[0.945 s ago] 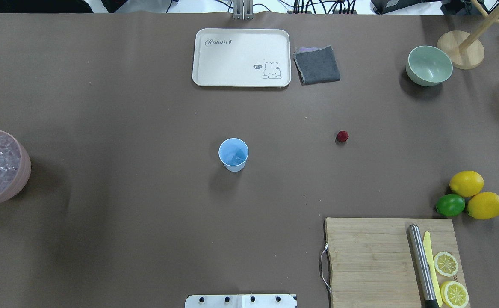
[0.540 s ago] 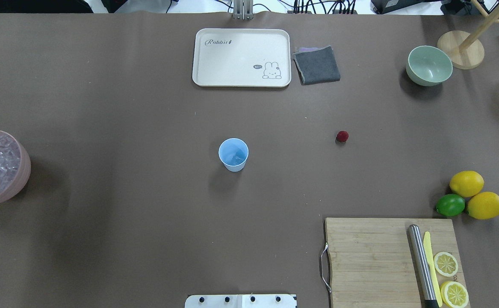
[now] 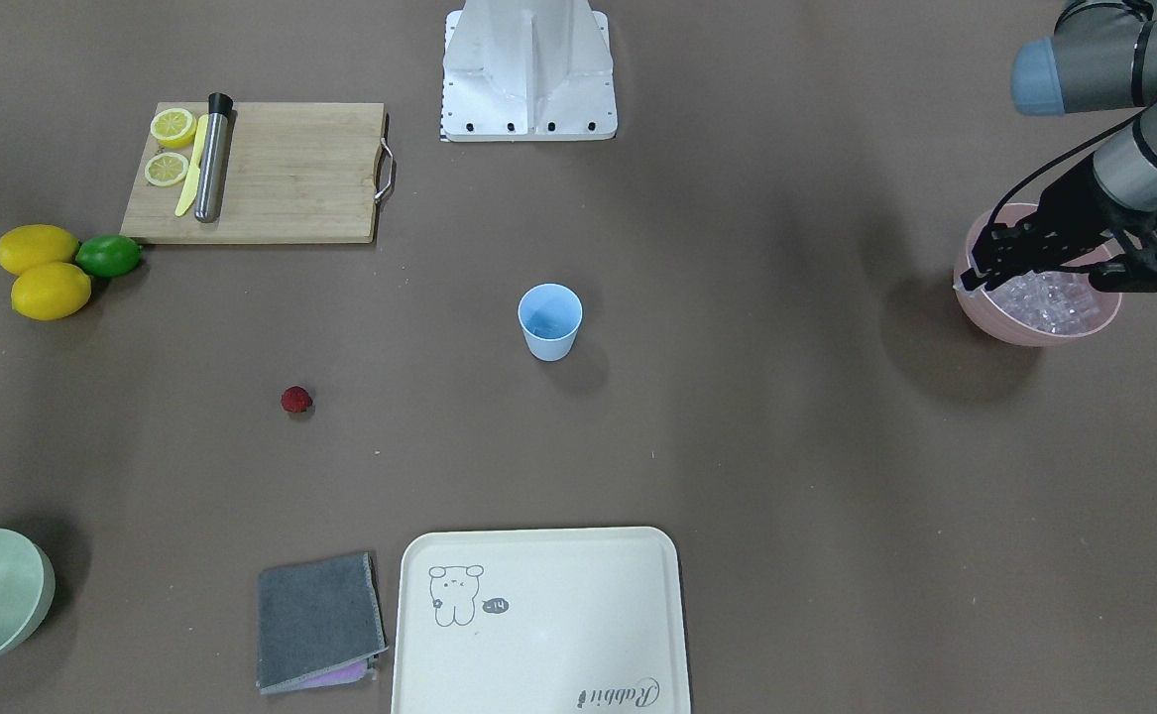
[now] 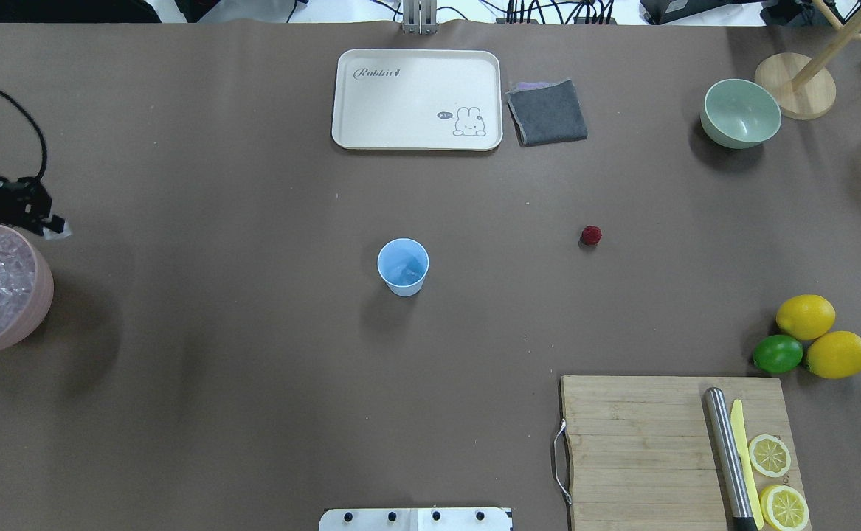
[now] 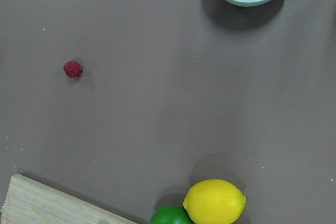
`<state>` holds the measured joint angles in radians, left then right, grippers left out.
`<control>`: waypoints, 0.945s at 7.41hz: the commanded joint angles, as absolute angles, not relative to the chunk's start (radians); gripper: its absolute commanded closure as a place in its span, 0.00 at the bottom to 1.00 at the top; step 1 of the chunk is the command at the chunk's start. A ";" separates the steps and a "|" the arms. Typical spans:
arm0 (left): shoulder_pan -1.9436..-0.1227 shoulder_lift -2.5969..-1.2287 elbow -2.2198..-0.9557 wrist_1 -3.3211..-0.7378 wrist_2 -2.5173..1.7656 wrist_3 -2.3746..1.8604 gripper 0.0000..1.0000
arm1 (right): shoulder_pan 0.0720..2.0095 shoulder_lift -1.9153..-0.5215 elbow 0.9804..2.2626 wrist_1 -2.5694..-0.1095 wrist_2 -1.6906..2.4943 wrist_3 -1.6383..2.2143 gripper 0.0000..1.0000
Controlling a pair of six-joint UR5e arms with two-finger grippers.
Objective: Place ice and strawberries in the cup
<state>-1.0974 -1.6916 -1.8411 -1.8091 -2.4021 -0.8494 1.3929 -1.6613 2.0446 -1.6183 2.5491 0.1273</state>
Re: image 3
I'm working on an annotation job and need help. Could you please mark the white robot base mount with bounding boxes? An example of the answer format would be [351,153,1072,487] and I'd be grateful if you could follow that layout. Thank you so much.
[439,1,619,142]

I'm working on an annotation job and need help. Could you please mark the lemon slice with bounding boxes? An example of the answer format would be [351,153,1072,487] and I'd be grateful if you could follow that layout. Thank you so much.
[149,106,198,150]
[143,150,191,187]

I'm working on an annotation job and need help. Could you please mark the clear ice cubes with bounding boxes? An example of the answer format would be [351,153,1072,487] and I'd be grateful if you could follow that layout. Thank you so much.
[989,272,1110,337]

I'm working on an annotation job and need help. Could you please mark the grey folded cloth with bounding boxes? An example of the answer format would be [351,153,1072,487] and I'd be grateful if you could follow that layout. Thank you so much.
[256,551,388,695]

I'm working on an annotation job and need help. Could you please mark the wooden cutting board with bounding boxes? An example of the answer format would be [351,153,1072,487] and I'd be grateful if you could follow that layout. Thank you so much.
[119,101,396,246]

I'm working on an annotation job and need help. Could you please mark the light blue cup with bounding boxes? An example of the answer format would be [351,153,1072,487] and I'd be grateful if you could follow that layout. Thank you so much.
[518,282,583,362]

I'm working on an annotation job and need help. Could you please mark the red strawberry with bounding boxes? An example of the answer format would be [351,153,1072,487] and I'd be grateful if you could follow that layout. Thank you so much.
[280,387,314,415]

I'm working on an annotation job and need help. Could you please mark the yellow lemon lower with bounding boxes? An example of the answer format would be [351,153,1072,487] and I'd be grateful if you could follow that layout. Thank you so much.
[10,262,93,321]

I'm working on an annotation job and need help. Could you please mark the lemon slice lower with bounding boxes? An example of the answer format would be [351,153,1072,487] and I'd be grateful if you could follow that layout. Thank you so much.
[143,150,191,187]

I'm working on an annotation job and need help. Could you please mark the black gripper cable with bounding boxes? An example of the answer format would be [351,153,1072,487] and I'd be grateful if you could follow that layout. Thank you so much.
[986,111,1149,234]

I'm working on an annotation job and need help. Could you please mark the green lime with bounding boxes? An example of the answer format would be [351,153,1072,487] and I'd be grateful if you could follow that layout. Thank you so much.
[74,234,143,279]

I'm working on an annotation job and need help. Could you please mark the cream serving tray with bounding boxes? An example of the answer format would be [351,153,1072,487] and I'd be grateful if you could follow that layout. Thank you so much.
[391,527,692,713]

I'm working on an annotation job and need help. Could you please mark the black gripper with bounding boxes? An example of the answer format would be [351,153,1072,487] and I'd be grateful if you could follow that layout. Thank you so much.
[959,159,1157,293]

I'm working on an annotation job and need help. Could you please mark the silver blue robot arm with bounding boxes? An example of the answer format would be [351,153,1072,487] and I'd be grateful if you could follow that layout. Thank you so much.
[958,1,1157,293]

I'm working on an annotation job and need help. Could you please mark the yellow lemon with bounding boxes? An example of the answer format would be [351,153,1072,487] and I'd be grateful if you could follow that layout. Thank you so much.
[10,262,93,321]
[0,223,80,277]

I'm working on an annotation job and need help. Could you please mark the pink bowl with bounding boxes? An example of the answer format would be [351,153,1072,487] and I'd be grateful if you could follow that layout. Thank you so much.
[953,209,1123,347]

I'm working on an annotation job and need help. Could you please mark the lemon slice upper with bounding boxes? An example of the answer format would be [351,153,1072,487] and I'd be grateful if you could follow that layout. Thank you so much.
[149,106,198,150]

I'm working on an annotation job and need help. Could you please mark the yellow lemon upper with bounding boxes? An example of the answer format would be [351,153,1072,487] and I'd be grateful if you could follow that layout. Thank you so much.
[0,223,80,277]

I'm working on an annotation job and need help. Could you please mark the yellow plastic knife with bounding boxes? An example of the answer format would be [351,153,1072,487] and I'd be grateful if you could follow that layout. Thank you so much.
[174,115,209,218]

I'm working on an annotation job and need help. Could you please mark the steel muddler black cap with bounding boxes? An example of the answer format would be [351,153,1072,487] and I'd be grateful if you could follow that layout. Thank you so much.
[194,93,234,223]

